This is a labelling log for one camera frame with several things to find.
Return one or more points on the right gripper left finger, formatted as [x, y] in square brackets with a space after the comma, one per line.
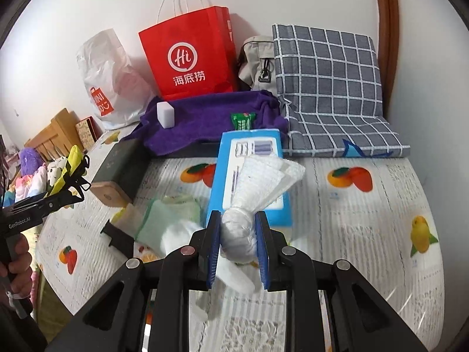
[145, 306]

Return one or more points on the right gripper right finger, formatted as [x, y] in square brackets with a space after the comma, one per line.
[329, 307]

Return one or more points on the purple towel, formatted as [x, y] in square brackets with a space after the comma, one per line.
[205, 118]

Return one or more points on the beige backpack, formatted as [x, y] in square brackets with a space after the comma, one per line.
[256, 64]

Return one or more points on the person left hand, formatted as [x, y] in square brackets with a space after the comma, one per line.
[21, 268]

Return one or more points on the purple plush toy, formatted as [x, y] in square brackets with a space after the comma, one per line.
[30, 161]

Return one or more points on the yellow Adidas pouch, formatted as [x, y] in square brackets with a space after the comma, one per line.
[75, 166]

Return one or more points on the blue tissue pack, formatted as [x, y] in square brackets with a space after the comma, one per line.
[234, 147]

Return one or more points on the green snack packet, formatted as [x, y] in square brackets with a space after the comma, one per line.
[243, 121]

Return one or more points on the grey checked cushion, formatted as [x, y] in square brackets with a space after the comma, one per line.
[330, 89]

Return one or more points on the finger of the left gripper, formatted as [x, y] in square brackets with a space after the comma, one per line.
[72, 195]

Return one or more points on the mint green cloth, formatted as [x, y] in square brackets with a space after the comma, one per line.
[169, 223]

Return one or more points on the brown wooden door frame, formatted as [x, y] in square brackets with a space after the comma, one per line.
[388, 47]

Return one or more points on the wooden chair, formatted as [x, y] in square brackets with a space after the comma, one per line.
[57, 138]

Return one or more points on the white Miniso plastic bag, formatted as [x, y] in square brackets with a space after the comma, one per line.
[118, 94]

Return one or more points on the white foam sponge block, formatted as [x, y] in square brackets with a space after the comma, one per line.
[165, 114]

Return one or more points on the red Haidilao paper bag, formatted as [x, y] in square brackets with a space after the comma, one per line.
[192, 53]

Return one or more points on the patterned book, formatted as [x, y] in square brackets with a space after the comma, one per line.
[88, 132]

